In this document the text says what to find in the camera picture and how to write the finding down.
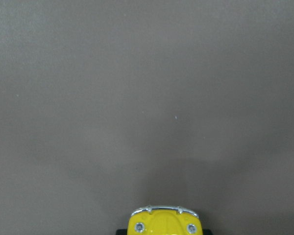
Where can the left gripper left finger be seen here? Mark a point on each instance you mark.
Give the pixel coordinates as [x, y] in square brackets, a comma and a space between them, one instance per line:
[121, 232]

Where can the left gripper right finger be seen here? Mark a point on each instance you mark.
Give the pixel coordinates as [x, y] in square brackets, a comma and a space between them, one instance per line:
[207, 232]

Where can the brown paper table mat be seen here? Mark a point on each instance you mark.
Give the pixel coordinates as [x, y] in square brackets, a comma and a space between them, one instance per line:
[111, 105]

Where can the yellow beetle toy car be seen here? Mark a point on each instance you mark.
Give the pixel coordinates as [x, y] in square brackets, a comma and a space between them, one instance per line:
[164, 220]

